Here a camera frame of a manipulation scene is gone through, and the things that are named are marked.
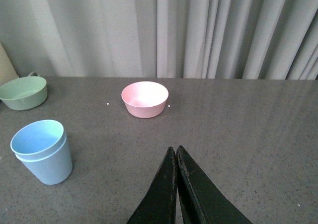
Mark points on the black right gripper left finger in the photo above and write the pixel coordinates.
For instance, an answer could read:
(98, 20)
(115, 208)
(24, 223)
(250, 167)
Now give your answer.
(159, 204)

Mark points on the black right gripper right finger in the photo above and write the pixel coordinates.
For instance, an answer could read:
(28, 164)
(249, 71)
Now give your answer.
(201, 201)

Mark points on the light blue cup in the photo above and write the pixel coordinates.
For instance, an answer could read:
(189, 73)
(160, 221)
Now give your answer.
(38, 140)
(51, 166)

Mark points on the pink bowl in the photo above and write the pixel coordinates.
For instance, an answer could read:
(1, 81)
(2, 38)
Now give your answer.
(145, 99)

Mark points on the green bowl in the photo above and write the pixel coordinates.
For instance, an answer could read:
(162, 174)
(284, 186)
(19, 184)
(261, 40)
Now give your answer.
(24, 93)

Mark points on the grey curtain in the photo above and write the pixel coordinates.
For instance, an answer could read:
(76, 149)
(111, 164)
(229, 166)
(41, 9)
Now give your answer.
(249, 39)

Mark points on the cream white appliance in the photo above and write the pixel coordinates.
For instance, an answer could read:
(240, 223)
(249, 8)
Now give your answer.
(7, 71)

